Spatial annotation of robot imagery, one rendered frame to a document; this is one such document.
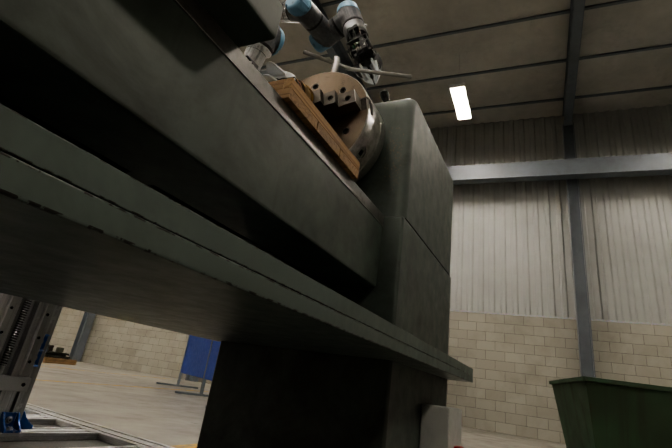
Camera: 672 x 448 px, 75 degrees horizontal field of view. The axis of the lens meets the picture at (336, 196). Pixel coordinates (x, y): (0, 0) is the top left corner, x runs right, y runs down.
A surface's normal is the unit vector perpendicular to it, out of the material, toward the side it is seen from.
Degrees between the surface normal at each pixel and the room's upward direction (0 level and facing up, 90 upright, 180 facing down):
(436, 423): 90
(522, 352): 90
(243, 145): 90
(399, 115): 90
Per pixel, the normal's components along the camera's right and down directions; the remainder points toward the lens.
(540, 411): -0.38, -0.41
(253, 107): 0.90, -0.05
